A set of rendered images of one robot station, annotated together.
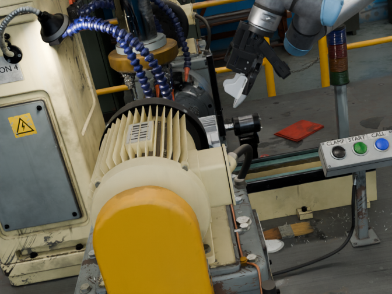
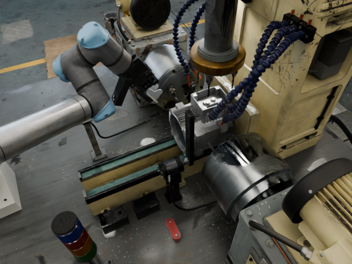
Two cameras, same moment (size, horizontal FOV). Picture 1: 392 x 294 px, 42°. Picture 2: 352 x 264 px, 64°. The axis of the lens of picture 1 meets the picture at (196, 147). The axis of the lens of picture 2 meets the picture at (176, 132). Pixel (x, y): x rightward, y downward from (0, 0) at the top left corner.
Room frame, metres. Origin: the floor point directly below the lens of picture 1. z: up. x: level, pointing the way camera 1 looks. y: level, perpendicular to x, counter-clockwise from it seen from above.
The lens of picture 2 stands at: (1.96, -0.38, 1.84)
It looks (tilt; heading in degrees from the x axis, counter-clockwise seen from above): 48 degrees down; 155
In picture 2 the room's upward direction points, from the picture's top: 3 degrees counter-clockwise
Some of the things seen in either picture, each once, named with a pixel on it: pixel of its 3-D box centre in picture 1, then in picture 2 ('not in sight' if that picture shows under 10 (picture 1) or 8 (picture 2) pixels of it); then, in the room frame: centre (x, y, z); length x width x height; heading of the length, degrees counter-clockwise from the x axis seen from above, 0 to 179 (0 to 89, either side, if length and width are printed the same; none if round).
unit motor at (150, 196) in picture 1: (191, 247); (138, 24); (0.66, 0.04, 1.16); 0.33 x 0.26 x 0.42; 178
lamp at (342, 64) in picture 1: (338, 62); (78, 241); (1.58, -0.51, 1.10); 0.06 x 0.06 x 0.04
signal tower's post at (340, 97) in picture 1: (339, 88); (87, 253); (1.58, -0.51, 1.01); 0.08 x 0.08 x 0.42; 88
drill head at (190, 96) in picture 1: (178, 106); (252, 185); (1.63, 0.03, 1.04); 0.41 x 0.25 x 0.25; 178
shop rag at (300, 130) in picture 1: (298, 129); not in sight; (1.76, -0.40, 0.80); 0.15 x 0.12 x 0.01; 121
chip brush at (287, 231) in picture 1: (275, 233); not in sight; (1.14, -0.16, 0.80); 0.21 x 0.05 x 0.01; 90
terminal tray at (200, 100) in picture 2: not in sight; (210, 104); (1.30, 0.07, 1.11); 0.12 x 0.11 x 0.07; 87
